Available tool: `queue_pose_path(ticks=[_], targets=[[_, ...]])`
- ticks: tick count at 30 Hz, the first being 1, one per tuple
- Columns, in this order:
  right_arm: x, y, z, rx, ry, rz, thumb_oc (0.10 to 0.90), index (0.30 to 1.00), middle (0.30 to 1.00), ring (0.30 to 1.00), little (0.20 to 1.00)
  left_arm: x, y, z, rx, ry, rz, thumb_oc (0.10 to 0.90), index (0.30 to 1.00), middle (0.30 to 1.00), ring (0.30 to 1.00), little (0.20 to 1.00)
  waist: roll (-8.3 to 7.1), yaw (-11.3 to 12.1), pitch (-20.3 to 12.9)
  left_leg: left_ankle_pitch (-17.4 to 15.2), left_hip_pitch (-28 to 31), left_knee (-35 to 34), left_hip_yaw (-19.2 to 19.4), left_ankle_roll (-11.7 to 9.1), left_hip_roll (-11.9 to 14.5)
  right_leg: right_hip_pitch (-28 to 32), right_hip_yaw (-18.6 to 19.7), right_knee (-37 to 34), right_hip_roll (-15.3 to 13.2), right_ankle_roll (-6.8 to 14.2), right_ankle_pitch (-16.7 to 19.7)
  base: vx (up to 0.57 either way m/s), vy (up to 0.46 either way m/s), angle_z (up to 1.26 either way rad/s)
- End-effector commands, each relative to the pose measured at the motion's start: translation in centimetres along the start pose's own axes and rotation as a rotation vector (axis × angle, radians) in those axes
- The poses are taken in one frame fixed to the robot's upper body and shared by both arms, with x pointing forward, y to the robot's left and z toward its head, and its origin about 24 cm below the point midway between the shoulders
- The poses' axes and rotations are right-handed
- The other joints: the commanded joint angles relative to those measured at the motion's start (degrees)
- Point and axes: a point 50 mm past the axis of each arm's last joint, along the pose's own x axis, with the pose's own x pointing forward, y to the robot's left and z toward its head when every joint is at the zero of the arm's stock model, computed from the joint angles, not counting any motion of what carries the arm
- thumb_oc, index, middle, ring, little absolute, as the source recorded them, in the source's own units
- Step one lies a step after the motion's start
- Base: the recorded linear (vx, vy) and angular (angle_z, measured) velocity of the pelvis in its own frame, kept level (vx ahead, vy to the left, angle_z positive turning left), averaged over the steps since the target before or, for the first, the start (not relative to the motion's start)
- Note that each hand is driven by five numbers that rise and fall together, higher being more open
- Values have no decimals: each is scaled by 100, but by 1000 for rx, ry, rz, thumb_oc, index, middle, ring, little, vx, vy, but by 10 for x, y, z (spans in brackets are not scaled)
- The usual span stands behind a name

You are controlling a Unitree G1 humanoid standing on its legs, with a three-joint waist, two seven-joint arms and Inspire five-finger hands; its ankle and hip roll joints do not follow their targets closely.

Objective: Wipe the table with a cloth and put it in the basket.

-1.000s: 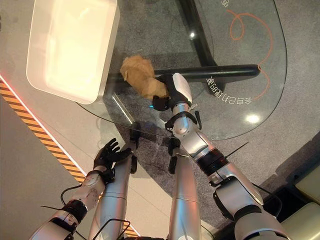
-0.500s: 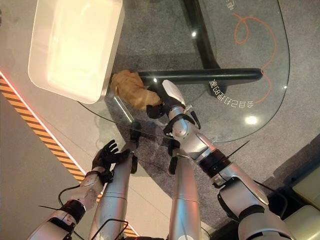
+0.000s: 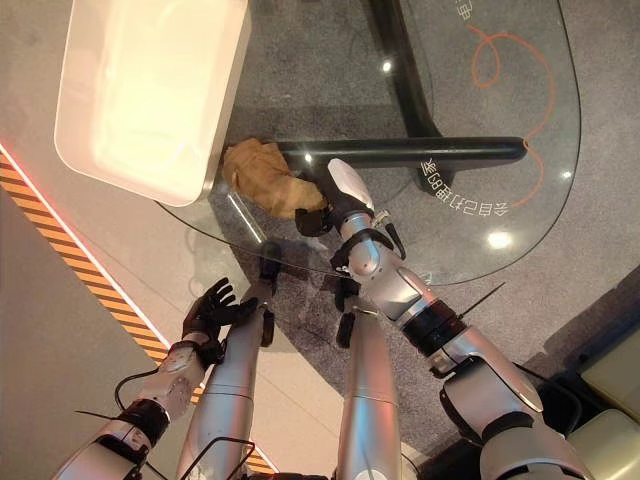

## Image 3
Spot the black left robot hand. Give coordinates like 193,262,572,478
180,277,260,347

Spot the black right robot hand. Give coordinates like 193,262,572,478
294,157,376,238

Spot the brown cloth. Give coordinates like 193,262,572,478
222,138,329,221

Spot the white plastic basket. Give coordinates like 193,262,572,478
53,0,251,208

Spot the silver left robot leg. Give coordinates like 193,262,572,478
175,242,282,480

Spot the silver robot leg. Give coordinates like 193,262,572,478
175,242,282,480
332,273,402,480

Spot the orange black striped floor tape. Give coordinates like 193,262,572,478
0,148,279,474

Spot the silver right robot leg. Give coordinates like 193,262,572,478
332,273,402,480

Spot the beige cushioned seat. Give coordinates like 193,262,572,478
565,343,640,480

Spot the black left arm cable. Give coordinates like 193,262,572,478
114,367,162,412

